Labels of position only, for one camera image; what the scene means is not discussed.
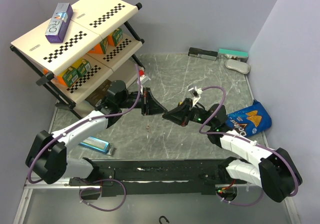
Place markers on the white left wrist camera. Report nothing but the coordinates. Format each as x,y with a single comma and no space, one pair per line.
143,77

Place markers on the teal white box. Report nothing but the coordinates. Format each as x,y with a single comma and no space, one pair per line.
233,54

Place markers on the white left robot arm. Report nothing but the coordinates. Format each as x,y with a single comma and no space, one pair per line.
48,154

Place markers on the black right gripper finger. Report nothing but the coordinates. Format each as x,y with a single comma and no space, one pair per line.
176,116
183,107

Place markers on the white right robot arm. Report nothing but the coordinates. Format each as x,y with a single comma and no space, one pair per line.
272,170

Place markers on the blue toothpaste box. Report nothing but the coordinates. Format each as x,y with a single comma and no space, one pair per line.
98,145

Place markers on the purple silver box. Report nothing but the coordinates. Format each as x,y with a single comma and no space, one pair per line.
59,23

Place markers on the brown foil pouch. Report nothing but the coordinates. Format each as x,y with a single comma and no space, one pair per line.
98,95

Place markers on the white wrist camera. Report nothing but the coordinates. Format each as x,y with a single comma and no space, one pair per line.
195,93
143,77

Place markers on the black rectangular box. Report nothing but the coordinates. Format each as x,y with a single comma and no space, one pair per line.
202,54

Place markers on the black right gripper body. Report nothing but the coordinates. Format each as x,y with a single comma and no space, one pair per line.
197,115

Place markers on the white checkered shelf rack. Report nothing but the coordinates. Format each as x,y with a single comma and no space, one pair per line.
91,22

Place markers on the grey oval case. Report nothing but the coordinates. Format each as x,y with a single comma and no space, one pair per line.
239,66

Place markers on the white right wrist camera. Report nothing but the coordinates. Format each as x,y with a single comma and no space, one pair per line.
195,93

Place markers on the blue Doritos chip bag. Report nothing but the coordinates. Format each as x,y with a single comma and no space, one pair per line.
250,120

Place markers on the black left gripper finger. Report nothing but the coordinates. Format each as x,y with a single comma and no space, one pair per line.
156,111
152,102

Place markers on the small silver keys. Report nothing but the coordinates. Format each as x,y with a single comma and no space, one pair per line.
148,129

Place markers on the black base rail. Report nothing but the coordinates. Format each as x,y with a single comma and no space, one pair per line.
163,176

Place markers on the black hook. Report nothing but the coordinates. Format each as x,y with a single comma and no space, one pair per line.
163,218

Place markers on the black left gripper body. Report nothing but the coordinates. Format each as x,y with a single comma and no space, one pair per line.
144,102

